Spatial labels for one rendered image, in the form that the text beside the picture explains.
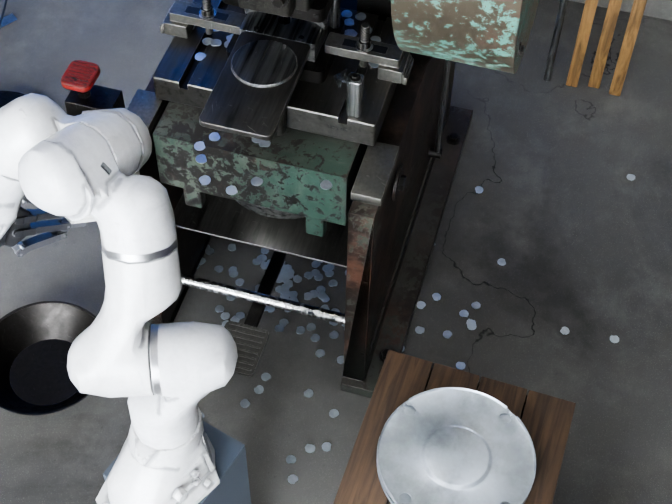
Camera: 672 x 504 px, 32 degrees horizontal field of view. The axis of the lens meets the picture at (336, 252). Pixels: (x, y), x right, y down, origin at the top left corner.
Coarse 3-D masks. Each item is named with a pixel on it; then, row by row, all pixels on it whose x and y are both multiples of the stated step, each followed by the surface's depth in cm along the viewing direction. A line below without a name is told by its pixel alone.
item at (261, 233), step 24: (192, 216) 256; (216, 216) 256; (240, 216) 256; (264, 216) 256; (240, 240) 252; (264, 240) 252; (288, 240) 252; (312, 240) 252; (336, 240) 252; (336, 264) 249
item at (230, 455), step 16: (208, 432) 208; (224, 448) 207; (240, 448) 207; (112, 464) 204; (224, 464) 205; (240, 464) 210; (224, 480) 206; (240, 480) 214; (208, 496) 202; (224, 496) 210; (240, 496) 218
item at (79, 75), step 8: (72, 64) 220; (80, 64) 220; (88, 64) 220; (96, 64) 220; (72, 72) 219; (80, 72) 219; (88, 72) 219; (96, 72) 219; (64, 80) 217; (72, 80) 217; (80, 80) 218; (88, 80) 218; (72, 88) 217; (80, 88) 217; (88, 88) 217
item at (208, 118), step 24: (240, 48) 220; (264, 48) 220; (288, 48) 220; (240, 72) 216; (264, 72) 216; (288, 72) 216; (216, 96) 213; (240, 96) 213; (264, 96) 213; (288, 96) 213; (216, 120) 209; (240, 120) 209; (264, 120) 209
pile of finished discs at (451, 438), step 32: (416, 416) 219; (448, 416) 219; (480, 416) 219; (512, 416) 219; (384, 448) 215; (416, 448) 215; (448, 448) 214; (480, 448) 215; (512, 448) 215; (384, 480) 211; (416, 480) 211; (448, 480) 211; (480, 480) 211; (512, 480) 211
